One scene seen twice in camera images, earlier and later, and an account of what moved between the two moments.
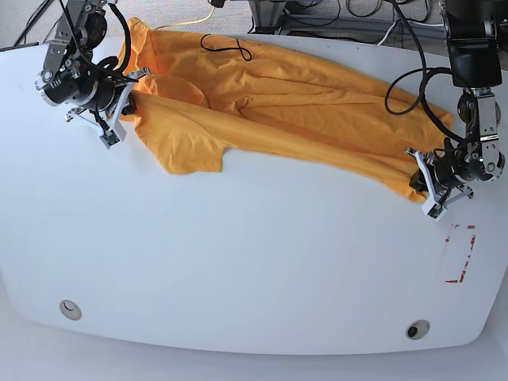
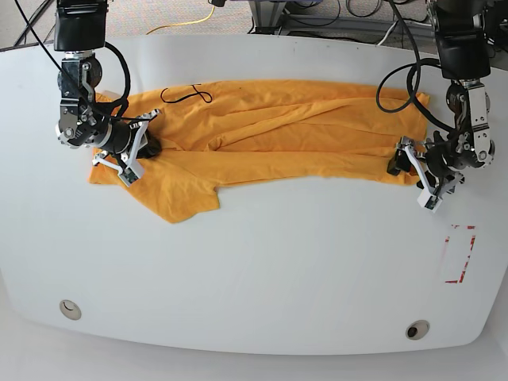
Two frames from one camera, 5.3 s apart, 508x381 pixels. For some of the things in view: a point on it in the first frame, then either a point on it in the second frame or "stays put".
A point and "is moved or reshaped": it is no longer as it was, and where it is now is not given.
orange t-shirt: x=203 y=97 is moved or reshaped
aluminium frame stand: x=268 y=17 stays put
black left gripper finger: x=418 y=182 to x=400 y=162
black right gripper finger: x=131 y=107 to x=152 y=148
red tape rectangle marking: x=473 y=239 stays put
